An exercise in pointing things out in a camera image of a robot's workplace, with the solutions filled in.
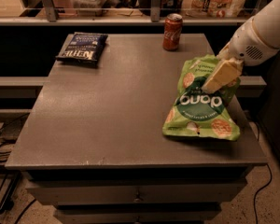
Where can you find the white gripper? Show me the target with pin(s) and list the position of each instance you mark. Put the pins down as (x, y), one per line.
(246, 46)

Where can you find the green rice chip bag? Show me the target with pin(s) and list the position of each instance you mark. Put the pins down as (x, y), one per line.
(196, 113)

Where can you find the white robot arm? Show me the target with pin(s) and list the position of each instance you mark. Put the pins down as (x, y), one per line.
(270, 13)

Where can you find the snack bag on shelf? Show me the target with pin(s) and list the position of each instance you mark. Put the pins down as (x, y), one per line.
(215, 8)

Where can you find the blue kettle chip bag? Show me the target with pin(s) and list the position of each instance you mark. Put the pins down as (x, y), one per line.
(84, 48)

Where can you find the red coca-cola can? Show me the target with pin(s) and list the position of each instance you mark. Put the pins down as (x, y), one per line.
(172, 31)

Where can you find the clear plastic container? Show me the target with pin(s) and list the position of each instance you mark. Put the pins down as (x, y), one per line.
(88, 7)

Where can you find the grey cabinet with drawers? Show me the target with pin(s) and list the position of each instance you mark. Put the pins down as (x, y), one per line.
(93, 140)

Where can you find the upper drawer knob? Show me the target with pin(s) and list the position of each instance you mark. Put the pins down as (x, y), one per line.
(137, 198)

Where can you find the black power adapter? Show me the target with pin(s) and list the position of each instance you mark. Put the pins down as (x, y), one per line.
(11, 130)

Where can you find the metal shelf rail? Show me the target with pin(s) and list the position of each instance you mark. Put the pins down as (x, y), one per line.
(115, 12)

